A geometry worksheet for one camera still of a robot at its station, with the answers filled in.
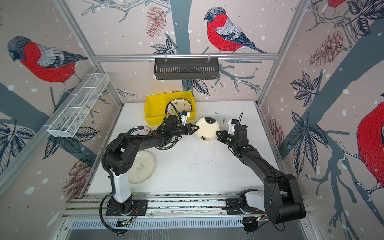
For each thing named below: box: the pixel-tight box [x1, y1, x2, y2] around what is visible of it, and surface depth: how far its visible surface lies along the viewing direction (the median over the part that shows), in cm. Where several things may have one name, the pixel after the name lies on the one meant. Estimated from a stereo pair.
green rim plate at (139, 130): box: [126, 126, 154, 136], surface depth 106 cm
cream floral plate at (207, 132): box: [195, 117, 220, 142], surface depth 90 cm
